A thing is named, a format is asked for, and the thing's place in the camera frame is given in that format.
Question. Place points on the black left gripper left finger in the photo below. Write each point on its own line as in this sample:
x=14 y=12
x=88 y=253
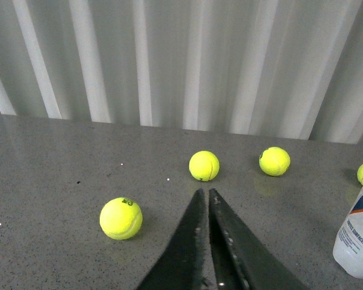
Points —
x=186 y=262

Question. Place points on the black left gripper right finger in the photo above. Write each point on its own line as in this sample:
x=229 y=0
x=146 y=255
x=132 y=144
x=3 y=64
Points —
x=241 y=261

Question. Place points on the clear tennis ball can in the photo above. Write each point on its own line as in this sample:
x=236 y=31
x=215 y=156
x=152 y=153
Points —
x=348 y=247

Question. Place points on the near left tennis ball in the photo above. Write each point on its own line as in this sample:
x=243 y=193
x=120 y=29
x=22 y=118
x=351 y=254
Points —
x=121 y=218

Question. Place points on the middle tennis ball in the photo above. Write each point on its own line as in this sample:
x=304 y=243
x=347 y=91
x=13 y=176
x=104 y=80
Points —
x=204 y=166

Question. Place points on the right centre tennis ball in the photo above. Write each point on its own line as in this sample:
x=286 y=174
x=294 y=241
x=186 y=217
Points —
x=274 y=161

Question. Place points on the white pleated curtain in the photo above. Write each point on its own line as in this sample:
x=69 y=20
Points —
x=291 y=69

